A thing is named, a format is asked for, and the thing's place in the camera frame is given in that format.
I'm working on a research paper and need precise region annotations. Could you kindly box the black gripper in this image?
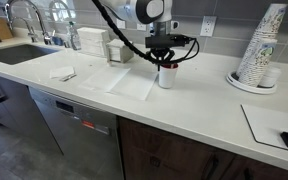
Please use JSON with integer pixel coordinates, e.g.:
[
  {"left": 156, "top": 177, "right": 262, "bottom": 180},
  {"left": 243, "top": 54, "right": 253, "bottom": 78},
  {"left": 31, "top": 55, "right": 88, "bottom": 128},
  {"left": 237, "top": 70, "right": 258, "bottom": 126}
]
[{"left": 150, "top": 47, "right": 177, "bottom": 72}]

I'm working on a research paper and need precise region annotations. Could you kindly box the white mug red inside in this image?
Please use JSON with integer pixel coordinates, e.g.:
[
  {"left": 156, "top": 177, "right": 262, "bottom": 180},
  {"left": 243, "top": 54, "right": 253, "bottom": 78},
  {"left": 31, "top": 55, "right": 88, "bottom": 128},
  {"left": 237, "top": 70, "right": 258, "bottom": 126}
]
[{"left": 158, "top": 63, "right": 180, "bottom": 90}]

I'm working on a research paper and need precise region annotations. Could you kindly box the white paper towel sheet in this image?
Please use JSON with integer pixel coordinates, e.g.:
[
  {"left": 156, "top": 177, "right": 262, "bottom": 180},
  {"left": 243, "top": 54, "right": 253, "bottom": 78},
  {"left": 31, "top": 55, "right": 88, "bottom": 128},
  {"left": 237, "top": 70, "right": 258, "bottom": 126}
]
[{"left": 79, "top": 66, "right": 159, "bottom": 102}]

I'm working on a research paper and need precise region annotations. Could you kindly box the grey napkin dispenser box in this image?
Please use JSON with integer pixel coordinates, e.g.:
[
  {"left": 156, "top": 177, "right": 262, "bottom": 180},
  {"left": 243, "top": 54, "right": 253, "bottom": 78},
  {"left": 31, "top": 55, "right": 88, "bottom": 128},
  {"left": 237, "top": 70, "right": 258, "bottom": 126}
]
[{"left": 105, "top": 38, "right": 135, "bottom": 65}]

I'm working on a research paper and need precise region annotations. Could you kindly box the white round tray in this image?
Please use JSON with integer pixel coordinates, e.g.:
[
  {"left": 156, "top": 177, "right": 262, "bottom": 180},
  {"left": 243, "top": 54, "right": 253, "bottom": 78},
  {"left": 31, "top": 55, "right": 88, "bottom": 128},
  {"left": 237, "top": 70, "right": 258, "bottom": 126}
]
[{"left": 226, "top": 70, "right": 279, "bottom": 96}]

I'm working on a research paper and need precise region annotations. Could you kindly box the dark wood cabinet door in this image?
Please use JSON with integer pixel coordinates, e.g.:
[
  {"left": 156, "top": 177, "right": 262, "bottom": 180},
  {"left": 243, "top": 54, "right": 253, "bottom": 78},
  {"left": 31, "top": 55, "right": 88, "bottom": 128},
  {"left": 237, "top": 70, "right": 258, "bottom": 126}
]
[
  {"left": 117, "top": 115, "right": 237, "bottom": 180},
  {"left": 219, "top": 154, "right": 288, "bottom": 180}
]

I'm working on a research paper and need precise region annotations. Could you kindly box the short printed paper cup stack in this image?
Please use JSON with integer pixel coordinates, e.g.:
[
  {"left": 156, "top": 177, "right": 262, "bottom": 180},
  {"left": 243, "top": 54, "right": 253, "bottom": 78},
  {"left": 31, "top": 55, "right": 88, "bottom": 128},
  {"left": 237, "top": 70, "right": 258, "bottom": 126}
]
[{"left": 238, "top": 37, "right": 279, "bottom": 89}]

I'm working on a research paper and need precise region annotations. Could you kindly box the clear plastic water bottle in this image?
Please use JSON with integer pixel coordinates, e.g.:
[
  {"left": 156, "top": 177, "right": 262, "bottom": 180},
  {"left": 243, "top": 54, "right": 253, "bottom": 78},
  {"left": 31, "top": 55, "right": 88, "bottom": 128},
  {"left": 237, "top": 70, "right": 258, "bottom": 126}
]
[{"left": 66, "top": 21, "right": 83, "bottom": 52}]

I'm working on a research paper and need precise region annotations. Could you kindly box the small folded white napkin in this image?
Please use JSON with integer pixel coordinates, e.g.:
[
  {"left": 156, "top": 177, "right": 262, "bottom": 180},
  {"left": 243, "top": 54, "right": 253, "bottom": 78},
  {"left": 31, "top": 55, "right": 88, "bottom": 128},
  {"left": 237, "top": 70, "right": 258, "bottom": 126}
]
[{"left": 49, "top": 65, "right": 76, "bottom": 80}]

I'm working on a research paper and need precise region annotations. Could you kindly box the small white lid stack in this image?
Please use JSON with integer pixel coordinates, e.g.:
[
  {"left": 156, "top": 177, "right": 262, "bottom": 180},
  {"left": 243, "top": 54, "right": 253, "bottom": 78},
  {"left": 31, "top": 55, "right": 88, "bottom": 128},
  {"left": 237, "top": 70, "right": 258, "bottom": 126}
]
[{"left": 259, "top": 66, "right": 283, "bottom": 89}]

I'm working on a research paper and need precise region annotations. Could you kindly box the blue sponge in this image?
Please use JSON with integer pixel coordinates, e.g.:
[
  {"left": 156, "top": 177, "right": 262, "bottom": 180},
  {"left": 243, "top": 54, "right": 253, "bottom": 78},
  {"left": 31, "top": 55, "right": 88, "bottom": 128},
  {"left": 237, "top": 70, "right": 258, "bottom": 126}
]
[{"left": 51, "top": 35, "right": 65, "bottom": 47}]

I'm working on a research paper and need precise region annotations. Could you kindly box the tall printed paper cup stack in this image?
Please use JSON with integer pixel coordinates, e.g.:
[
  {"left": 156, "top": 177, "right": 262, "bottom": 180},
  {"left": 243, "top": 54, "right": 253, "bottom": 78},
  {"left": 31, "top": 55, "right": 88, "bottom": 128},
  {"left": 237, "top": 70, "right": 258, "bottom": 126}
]
[{"left": 236, "top": 3, "right": 288, "bottom": 80}]

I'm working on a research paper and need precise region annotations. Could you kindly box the stainless steel dishwasher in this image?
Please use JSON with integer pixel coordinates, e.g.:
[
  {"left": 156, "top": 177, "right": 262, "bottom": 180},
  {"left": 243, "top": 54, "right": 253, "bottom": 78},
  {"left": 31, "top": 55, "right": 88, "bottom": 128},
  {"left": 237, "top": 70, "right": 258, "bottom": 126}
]
[{"left": 28, "top": 85, "right": 125, "bottom": 180}]

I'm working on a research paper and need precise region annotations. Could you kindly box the white mat black edge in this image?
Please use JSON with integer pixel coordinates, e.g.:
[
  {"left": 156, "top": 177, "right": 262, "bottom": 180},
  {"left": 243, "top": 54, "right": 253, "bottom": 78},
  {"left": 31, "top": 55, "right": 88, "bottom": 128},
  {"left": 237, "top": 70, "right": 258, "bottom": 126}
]
[{"left": 240, "top": 104, "right": 288, "bottom": 155}]

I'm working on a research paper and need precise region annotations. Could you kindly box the chrome arched faucet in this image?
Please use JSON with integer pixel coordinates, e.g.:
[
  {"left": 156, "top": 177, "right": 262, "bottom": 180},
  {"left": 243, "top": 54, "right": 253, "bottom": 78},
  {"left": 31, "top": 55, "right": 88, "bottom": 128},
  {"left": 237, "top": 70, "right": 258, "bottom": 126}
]
[{"left": 4, "top": 0, "right": 54, "bottom": 46}]

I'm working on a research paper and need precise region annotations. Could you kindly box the small chrome tap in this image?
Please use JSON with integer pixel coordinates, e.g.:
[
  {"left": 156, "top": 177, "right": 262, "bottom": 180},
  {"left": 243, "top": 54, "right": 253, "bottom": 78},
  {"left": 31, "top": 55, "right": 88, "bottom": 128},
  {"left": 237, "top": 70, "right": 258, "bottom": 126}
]
[{"left": 11, "top": 16, "right": 39, "bottom": 44}]

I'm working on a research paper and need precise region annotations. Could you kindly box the dark kitchen sink basin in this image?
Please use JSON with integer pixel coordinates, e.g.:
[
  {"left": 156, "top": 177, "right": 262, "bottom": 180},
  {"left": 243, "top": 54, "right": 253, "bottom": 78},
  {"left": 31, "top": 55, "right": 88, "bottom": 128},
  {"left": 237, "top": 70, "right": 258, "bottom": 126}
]
[{"left": 0, "top": 43, "right": 60, "bottom": 66}]

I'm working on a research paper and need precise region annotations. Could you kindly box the dark grey cabinet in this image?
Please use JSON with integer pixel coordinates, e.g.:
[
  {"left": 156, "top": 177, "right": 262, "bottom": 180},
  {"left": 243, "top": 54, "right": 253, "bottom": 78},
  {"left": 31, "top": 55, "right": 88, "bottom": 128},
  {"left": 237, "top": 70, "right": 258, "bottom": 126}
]
[{"left": 0, "top": 68, "right": 64, "bottom": 157}]

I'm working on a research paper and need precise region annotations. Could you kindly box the wooden cutting board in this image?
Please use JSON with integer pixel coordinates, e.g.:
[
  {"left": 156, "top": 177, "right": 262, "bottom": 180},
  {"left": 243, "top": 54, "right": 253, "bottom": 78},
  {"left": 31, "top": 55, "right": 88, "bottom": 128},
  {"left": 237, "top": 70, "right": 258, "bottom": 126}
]
[{"left": 0, "top": 17, "right": 15, "bottom": 41}]

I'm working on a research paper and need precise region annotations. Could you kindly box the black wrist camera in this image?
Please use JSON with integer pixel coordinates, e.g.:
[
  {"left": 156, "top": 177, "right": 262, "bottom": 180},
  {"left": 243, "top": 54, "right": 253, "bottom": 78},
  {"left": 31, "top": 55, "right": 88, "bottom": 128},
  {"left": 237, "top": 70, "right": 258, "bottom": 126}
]
[{"left": 145, "top": 34, "right": 187, "bottom": 49}]

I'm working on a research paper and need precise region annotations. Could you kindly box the white wall outlet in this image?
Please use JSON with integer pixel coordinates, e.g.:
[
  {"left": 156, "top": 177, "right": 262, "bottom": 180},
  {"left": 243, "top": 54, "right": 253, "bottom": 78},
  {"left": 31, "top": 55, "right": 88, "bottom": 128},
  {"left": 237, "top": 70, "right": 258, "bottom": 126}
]
[
  {"left": 199, "top": 15, "right": 218, "bottom": 38},
  {"left": 136, "top": 22, "right": 148, "bottom": 32}
]

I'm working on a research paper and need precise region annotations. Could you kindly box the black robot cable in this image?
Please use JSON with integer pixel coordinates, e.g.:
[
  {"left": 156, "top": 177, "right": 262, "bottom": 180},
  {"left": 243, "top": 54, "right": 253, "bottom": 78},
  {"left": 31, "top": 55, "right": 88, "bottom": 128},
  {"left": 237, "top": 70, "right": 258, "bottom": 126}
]
[{"left": 91, "top": 0, "right": 201, "bottom": 66}]

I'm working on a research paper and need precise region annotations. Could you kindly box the white light switch plate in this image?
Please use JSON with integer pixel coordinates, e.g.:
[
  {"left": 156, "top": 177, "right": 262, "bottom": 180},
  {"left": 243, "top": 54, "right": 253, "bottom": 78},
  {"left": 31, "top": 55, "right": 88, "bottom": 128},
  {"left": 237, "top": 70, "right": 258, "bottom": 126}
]
[{"left": 116, "top": 19, "right": 127, "bottom": 30}]

